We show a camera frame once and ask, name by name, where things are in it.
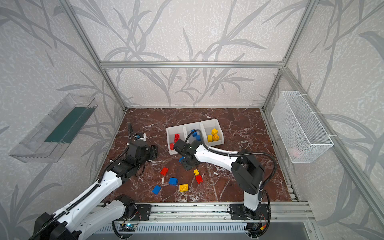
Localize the left controller board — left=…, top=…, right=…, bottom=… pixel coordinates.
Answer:
left=119, top=223, right=138, bottom=233

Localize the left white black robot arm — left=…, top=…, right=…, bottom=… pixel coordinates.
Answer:
left=31, top=138, right=158, bottom=240

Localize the right white sorting bin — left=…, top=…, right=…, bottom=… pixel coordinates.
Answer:
left=201, top=119, right=225, bottom=147

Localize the clear plastic wall tray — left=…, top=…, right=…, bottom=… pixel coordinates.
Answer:
left=9, top=94, right=98, bottom=163

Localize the middle white sorting bin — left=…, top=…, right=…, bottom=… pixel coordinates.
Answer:
left=184, top=122, right=207, bottom=145

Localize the aluminium front rail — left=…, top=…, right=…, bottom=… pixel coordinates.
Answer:
left=70, top=201, right=316, bottom=225

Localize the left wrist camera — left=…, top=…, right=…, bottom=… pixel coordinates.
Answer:
left=135, top=133, right=147, bottom=141

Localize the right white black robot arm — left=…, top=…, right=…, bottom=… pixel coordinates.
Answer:
left=174, top=140, right=278, bottom=212

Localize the white sorting bin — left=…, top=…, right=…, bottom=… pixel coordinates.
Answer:
left=184, top=122, right=207, bottom=145
left=166, top=125, right=187, bottom=155
left=201, top=119, right=225, bottom=147

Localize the left white sorting bin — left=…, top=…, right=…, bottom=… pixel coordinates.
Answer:
left=166, top=125, right=187, bottom=155

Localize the yellow lego front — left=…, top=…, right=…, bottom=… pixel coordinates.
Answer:
left=179, top=184, right=189, bottom=193

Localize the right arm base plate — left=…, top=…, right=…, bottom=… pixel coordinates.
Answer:
left=229, top=203, right=271, bottom=221

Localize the white wire mesh basket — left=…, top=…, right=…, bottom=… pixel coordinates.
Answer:
left=271, top=91, right=334, bottom=164

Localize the right controller board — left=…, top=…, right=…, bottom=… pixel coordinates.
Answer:
left=245, top=223, right=268, bottom=235

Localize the controller board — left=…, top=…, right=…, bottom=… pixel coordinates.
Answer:
left=245, top=223, right=268, bottom=235
left=119, top=223, right=138, bottom=233

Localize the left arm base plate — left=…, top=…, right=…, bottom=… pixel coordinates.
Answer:
left=126, top=204, right=152, bottom=221

